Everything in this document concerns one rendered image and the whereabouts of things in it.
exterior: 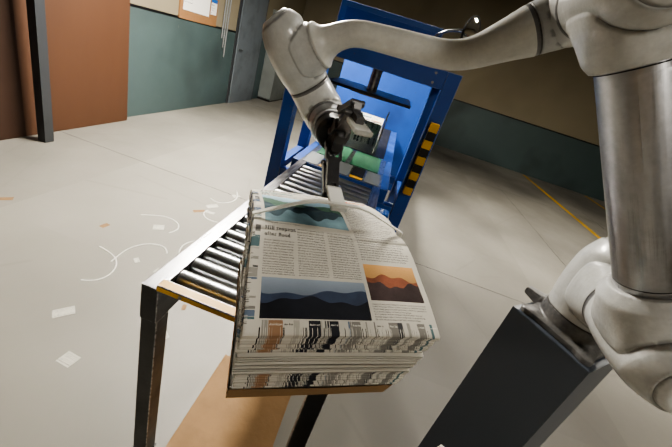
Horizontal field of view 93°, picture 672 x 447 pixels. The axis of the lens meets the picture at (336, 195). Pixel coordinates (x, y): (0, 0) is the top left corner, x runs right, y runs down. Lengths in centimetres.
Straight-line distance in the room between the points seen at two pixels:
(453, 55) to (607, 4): 27
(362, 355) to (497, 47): 62
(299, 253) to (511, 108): 946
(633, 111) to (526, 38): 24
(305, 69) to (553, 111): 960
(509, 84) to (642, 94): 914
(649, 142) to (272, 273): 58
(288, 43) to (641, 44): 57
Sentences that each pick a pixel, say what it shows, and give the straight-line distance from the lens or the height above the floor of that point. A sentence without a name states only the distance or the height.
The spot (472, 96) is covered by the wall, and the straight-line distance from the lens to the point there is 956.
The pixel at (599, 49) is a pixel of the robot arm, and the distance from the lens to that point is 62.
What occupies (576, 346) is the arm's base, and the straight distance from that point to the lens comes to 100.
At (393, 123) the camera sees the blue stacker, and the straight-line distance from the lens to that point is 427.
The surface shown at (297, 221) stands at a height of 118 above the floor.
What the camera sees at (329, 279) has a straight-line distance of 49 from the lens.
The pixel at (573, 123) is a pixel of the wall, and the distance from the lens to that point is 1040.
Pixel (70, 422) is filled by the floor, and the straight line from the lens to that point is 173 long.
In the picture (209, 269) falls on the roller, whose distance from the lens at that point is 104.
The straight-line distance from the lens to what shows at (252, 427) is 167.
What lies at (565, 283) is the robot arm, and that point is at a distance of 99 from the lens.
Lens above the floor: 146
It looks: 23 degrees down
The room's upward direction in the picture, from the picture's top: 18 degrees clockwise
